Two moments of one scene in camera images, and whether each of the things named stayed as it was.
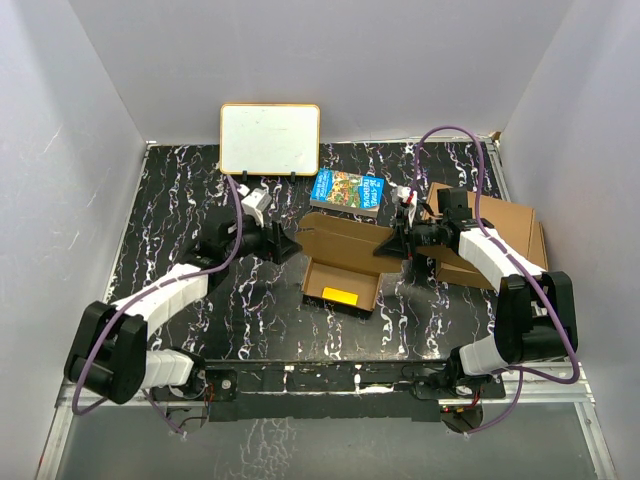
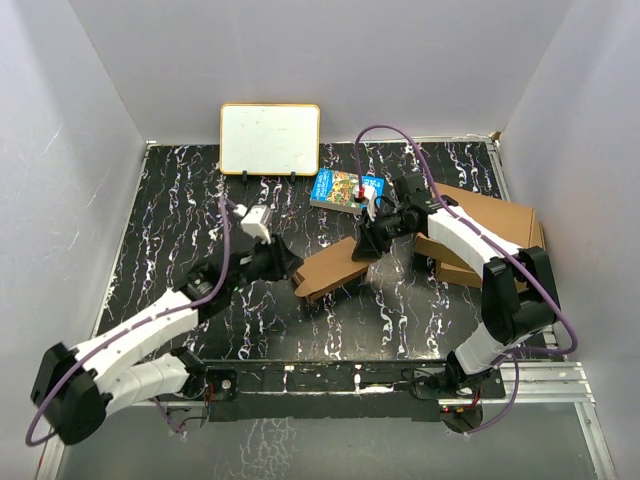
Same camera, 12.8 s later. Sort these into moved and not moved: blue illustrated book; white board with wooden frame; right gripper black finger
Moved: right gripper black finger
Not moved: blue illustrated book; white board with wooden frame
